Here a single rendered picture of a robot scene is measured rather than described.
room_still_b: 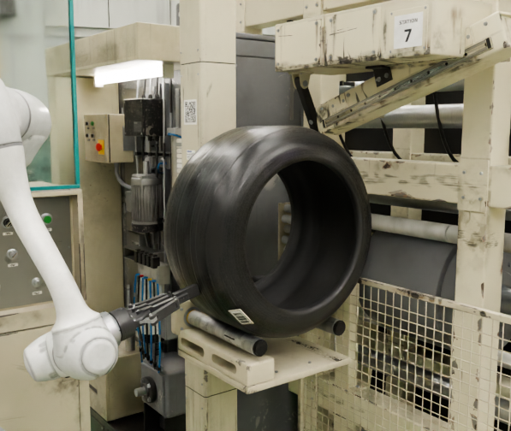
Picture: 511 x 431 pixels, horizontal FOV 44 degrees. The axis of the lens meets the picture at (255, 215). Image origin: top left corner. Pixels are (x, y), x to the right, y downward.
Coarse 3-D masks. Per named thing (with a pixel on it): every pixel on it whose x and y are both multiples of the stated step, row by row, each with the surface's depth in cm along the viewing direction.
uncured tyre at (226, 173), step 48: (240, 144) 161; (288, 144) 162; (336, 144) 175; (192, 192) 162; (240, 192) 154; (288, 192) 201; (336, 192) 194; (192, 240) 159; (240, 240) 155; (288, 240) 204; (336, 240) 197; (240, 288) 157; (288, 288) 199; (336, 288) 178; (288, 336) 173
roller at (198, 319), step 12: (192, 312) 189; (192, 324) 189; (204, 324) 182; (216, 324) 179; (228, 324) 177; (216, 336) 179; (228, 336) 172; (240, 336) 169; (252, 336) 167; (252, 348) 164; (264, 348) 165
